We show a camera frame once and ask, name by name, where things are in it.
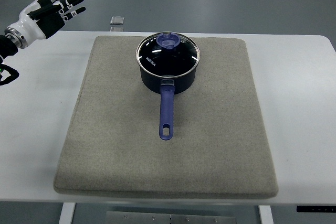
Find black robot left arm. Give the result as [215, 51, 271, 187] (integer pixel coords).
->
[1, 35, 19, 86]

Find metal floor plate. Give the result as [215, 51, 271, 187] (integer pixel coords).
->
[105, 211, 237, 224]

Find white table leg right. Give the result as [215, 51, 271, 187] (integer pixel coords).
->
[258, 205, 274, 224]

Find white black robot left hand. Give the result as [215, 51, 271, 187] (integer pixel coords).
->
[5, 0, 86, 49]

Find silver floor outlet plate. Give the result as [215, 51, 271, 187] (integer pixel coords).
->
[110, 16, 124, 25]

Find black table control panel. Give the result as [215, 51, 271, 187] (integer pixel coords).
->
[296, 205, 336, 213]

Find glass lid with blue knob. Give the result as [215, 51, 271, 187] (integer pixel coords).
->
[136, 32, 200, 78]

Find black saucepan with blue handle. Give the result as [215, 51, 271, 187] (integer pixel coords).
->
[138, 64, 198, 141]

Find white table leg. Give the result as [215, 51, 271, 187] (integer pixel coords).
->
[258, 205, 274, 224]
[58, 202, 76, 224]

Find white table leg left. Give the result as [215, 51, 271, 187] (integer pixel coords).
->
[58, 202, 76, 224]

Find beige fabric mat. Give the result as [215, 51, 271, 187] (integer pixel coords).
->
[54, 36, 278, 199]

